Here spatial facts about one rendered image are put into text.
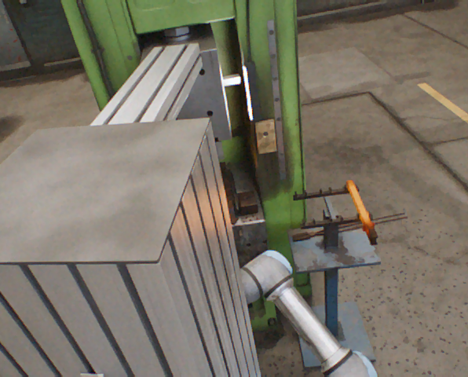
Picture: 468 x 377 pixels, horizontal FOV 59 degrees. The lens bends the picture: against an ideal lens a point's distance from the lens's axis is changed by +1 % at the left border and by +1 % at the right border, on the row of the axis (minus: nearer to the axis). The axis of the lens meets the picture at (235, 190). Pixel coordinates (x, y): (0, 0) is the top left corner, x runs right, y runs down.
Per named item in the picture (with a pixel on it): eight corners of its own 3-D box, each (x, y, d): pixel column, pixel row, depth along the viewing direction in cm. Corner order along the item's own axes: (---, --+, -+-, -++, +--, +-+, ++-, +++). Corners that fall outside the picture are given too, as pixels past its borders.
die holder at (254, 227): (272, 280, 230) (265, 220, 204) (206, 292, 230) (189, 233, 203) (257, 216, 275) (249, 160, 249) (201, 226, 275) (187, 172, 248)
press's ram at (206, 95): (250, 135, 182) (239, 44, 158) (165, 151, 182) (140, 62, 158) (239, 97, 216) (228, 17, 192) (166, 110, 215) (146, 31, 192)
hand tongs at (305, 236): (404, 213, 216) (404, 211, 215) (408, 218, 212) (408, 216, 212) (291, 236, 214) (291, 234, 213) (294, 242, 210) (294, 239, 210)
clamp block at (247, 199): (258, 213, 209) (257, 203, 205) (242, 216, 208) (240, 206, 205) (254, 199, 218) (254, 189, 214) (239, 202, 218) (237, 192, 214)
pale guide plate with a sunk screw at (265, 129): (276, 151, 202) (273, 120, 192) (258, 154, 202) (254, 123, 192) (276, 148, 204) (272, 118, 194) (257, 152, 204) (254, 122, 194)
